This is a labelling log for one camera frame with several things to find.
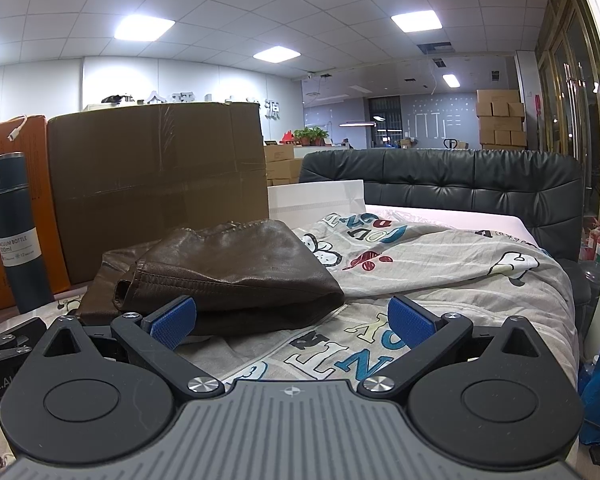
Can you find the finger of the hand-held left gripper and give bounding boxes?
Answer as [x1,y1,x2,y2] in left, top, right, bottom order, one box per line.
[0,317,48,356]

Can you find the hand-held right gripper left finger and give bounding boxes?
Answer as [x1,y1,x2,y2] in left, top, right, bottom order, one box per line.
[39,297,226,401]

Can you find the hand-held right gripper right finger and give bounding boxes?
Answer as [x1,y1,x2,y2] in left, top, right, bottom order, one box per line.
[357,295,548,397]

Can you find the dark leather garment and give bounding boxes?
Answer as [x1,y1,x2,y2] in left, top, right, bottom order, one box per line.
[74,219,346,339]

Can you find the dark blue vacuum bottle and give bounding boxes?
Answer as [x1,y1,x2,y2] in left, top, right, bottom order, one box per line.
[0,152,57,314]

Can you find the pink mattress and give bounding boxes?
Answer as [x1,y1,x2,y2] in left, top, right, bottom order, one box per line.
[364,204,527,232]

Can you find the brown cardboard box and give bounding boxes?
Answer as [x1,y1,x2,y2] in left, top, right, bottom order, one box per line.
[46,101,270,286]

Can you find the black leather headboard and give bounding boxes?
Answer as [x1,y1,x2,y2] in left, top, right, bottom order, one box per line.
[299,148,584,262]

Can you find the white flat box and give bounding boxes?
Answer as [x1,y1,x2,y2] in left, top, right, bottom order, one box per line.
[267,179,367,224]

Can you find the orange cardboard box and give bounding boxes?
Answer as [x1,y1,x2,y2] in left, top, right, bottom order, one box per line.
[0,115,72,317]

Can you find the red fire extinguishers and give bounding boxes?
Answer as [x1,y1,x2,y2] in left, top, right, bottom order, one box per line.
[580,219,600,264]

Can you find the green potted plants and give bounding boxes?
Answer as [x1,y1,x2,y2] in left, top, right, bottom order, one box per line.
[292,127,332,147]

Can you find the stack of cardboard boxes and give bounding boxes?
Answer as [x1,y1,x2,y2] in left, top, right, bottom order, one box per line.
[475,88,529,150]

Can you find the glass door with gold frame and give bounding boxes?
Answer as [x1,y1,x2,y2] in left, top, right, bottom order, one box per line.
[534,0,600,221]

